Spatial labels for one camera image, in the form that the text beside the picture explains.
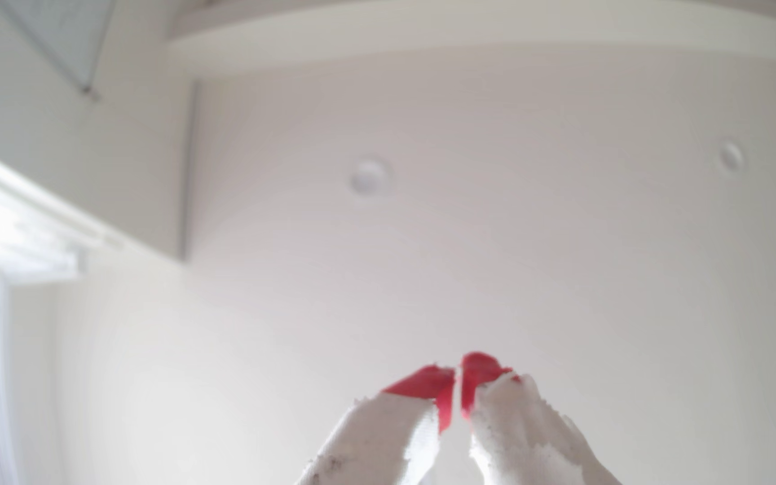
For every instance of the white curtain rail box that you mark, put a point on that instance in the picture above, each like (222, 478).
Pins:
(17, 222)

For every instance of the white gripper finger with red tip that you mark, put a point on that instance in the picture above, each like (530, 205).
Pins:
(523, 438)
(378, 438)

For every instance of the round white ceiling light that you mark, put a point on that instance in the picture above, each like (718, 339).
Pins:
(731, 155)
(369, 176)

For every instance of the grey framed wall panel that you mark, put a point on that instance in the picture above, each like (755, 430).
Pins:
(64, 30)

